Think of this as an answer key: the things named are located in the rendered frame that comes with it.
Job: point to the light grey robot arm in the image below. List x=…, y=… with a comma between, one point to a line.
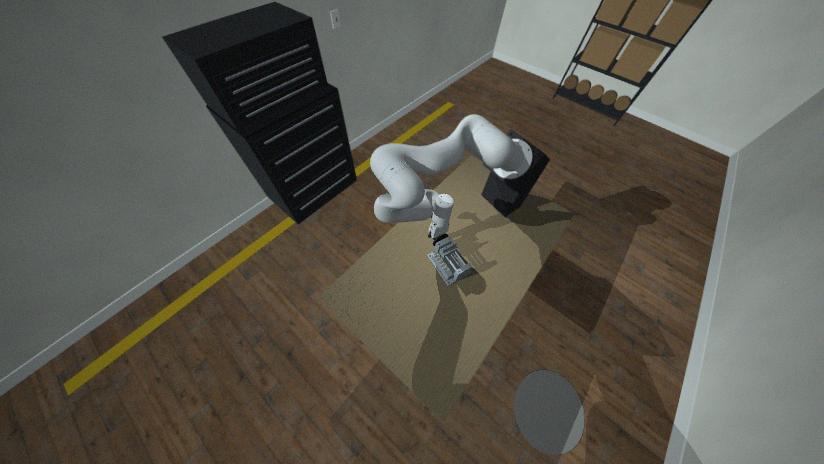
x=492, y=146

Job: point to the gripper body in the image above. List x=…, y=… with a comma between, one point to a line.
x=437, y=231

